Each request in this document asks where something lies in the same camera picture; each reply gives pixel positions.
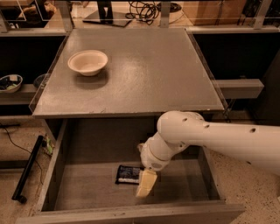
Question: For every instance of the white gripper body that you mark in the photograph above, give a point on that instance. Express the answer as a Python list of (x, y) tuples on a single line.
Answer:
[(150, 161)]

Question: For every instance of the dark blueberry rxbar packet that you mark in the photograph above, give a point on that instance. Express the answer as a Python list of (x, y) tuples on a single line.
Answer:
[(128, 175)]

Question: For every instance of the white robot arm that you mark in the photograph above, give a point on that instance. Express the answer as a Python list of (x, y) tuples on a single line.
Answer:
[(176, 131)]

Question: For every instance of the grey open top drawer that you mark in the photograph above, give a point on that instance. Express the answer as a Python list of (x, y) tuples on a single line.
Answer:
[(81, 184)]

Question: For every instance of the grey counter cabinet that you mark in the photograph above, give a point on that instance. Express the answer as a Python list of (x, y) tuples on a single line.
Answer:
[(149, 71)]

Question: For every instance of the white paper bowl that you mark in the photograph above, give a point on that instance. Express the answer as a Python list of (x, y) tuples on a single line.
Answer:
[(88, 63)]

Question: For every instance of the grey side shelf right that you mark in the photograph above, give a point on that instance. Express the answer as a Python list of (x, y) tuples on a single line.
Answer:
[(239, 89)]

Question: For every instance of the grey side shelf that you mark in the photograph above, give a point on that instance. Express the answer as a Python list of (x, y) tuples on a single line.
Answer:
[(239, 89), (23, 96)]

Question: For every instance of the dark bowl on shelf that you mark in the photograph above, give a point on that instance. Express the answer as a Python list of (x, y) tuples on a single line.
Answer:
[(37, 82)]

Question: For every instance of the grey side shelf left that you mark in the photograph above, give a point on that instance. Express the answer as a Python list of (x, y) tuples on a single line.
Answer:
[(23, 96)]

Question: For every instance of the black bar on floor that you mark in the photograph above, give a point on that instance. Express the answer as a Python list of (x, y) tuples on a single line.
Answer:
[(17, 195)]

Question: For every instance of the black monitor stand base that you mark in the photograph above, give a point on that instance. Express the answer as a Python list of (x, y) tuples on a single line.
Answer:
[(104, 15)]

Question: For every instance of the bowl with items on shelf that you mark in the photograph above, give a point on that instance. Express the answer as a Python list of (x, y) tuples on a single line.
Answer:
[(10, 83)]

